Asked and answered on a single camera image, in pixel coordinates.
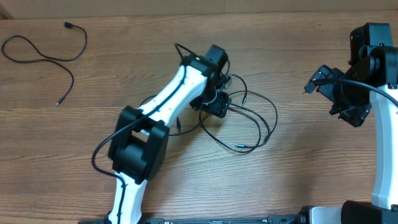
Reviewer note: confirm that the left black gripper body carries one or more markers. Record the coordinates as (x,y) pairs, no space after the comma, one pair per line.
(214,101)

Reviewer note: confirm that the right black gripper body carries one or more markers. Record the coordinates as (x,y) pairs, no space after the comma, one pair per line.
(347,100)

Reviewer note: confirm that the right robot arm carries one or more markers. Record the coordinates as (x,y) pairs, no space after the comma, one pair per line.
(369,85)

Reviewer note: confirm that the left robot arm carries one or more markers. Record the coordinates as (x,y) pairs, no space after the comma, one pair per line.
(141,135)

